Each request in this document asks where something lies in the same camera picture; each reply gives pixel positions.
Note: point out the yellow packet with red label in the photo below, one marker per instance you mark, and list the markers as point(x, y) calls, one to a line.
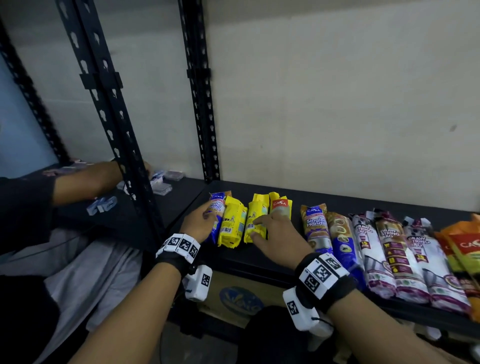
point(280, 206)

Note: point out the blue snack packet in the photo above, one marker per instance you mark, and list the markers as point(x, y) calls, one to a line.
point(220, 204)

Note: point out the small clear plastic box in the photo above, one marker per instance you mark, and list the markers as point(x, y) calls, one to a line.
point(162, 188)
point(173, 175)

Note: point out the person's right hand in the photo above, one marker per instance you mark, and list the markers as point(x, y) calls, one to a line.
point(281, 240)

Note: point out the person's left forearm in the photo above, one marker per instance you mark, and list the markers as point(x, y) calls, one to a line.
point(131, 315)

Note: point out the blue bag roll with circles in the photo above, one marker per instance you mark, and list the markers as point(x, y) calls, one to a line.
point(345, 243)

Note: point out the black metal rack post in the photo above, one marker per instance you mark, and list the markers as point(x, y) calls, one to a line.
point(200, 93)
point(30, 93)
point(108, 112)

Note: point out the orange and blue bag roll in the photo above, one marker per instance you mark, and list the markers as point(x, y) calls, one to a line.
point(317, 228)

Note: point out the black shelf board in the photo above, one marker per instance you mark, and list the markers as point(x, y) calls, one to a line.
point(240, 258)
point(176, 198)

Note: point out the black marker wristband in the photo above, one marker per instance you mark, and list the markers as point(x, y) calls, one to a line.
point(179, 247)
point(322, 279)

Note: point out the person's right thumb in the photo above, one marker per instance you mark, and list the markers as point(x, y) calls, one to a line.
point(257, 236)

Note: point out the person's left hand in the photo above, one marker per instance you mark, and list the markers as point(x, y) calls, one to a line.
point(195, 225)

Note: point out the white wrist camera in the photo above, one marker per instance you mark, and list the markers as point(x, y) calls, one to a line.
point(300, 311)
point(198, 283)

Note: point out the yellow snack packet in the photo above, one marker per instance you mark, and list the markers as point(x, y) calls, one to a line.
point(254, 210)
point(232, 225)

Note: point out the person's left fingers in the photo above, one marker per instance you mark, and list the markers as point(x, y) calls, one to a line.
point(210, 213)

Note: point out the person's right forearm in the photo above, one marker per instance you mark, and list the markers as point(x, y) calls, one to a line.
point(382, 330)

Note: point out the blue white small packet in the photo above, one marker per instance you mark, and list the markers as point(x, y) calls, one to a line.
point(157, 176)
point(103, 205)

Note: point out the cardboard box with blue logo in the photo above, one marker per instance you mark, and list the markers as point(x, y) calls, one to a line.
point(240, 300)

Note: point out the orange red bag packet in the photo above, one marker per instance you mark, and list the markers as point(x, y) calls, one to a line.
point(463, 247)

